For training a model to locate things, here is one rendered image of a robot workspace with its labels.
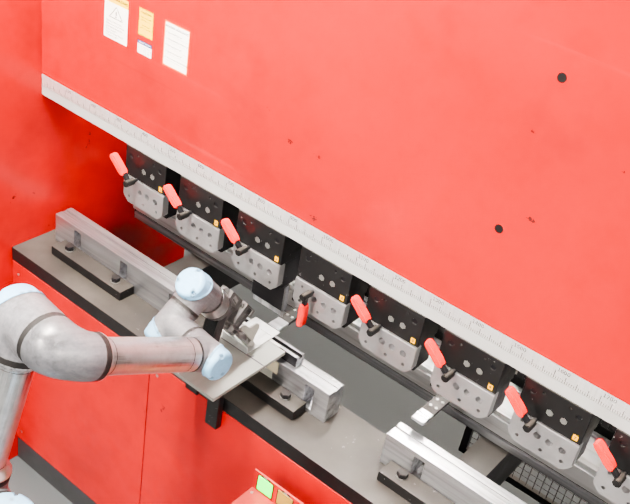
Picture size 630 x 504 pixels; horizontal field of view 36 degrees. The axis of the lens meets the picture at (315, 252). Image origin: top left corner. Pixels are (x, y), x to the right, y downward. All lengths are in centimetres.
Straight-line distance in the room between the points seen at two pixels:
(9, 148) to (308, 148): 100
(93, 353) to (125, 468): 120
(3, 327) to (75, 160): 117
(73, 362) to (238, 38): 81
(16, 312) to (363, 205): 75
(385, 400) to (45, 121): 181
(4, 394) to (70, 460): 130
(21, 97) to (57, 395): 94
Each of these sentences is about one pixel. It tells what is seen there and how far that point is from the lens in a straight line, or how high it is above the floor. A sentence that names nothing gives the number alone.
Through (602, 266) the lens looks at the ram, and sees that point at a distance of 184.
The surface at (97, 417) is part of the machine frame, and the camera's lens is 300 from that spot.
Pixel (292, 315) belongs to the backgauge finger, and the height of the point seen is 100.
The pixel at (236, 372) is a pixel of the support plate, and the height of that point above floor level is 100.
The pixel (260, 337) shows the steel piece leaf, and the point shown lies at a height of 100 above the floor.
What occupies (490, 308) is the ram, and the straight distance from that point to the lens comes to 199.
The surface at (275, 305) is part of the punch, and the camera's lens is 242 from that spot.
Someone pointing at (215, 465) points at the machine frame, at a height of 63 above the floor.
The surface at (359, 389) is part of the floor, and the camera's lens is 393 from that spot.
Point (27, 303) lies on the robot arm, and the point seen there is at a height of 140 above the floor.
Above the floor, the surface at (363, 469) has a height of 87.
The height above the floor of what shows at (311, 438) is 87.
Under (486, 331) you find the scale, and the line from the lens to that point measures 202.
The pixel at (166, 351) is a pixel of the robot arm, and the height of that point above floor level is 127.
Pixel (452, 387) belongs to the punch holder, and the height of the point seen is 121.
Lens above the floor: 255
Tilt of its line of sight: 33 degrees down
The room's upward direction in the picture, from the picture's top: 10 degrees clockwise
